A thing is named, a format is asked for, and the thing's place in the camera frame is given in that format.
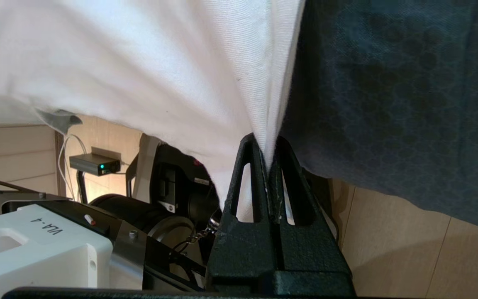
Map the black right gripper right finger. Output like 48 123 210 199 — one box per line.
269 136 356 296

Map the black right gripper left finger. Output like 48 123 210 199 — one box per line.
205 133 276 292

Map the white t-shirt blue print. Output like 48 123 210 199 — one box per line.
0 0 306 223

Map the small metal snap hook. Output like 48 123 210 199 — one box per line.
185 209 223 246

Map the black robot body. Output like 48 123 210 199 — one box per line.
90 143 223 291

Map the blue bed with headboard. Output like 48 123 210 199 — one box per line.
278 0 478 233

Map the small black box green light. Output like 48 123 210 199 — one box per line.
69 152 122 176

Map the white robot chassis cover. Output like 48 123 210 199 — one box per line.
0 203 113 299

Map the white cable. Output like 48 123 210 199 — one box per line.
58 133 88 200

